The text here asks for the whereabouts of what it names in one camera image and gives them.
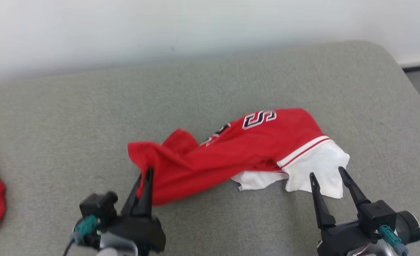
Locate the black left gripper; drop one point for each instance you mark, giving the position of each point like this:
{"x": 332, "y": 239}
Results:
{"x": 138, "y": 233}

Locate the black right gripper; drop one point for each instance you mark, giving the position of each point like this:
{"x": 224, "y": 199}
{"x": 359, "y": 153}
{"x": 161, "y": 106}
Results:
{"x": 341, "y": 238}

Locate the red basketball jersey white sleeves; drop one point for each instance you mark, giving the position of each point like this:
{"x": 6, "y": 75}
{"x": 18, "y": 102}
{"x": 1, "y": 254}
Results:
{"x": 231, "y": 153}

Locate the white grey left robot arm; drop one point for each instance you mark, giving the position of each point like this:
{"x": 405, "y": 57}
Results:
{"x": 115, "y": 250}

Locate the grey fabric panel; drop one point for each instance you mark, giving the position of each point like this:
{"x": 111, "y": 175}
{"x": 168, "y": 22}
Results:
{"x": 210, "y": 81}

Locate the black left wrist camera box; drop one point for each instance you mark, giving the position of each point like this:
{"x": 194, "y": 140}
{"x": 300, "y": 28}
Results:
{"x": 98, "y": 208}

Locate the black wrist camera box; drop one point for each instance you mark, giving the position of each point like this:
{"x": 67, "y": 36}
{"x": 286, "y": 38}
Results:
{"x": 384, "y": 217}
{"x": 98, "y": 208}

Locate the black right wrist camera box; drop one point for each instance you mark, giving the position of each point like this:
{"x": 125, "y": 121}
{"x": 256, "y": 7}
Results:
{"x": 384, "y": 217}

